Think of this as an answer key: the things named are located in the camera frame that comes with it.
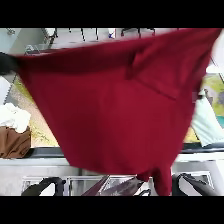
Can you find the red T-shirt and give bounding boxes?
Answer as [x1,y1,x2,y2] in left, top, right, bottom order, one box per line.
[14,28,223,197]

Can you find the pale green garment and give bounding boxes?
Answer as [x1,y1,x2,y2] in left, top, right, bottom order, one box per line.
[190,95,224,148]

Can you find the white garment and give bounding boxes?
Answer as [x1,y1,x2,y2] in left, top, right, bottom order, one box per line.
[0,102,32,134]

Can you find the brown garment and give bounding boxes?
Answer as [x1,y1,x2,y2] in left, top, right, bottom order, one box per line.
[0,125,32,160]

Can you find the silver frame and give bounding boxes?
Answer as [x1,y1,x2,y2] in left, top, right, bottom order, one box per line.
[0,151,224,197]

